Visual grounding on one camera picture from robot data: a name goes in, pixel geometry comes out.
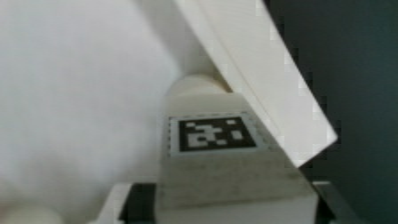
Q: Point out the white square table top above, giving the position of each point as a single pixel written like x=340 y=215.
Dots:
x=95 y=53

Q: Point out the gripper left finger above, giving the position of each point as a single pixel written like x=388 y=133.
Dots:
x=128 y=207

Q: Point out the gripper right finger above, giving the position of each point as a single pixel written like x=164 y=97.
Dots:
x=334 y=212

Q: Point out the white table leg with tag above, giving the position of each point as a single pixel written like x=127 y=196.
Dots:
x=230 y=182

